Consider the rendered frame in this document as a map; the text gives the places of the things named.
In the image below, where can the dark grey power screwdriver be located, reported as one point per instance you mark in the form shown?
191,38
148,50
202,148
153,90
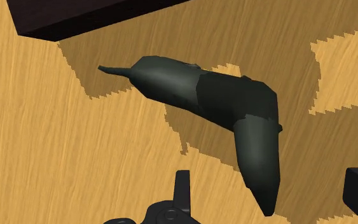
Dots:
228,102

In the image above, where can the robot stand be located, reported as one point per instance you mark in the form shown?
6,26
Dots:
73,15

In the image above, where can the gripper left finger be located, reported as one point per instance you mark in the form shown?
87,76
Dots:
181,198

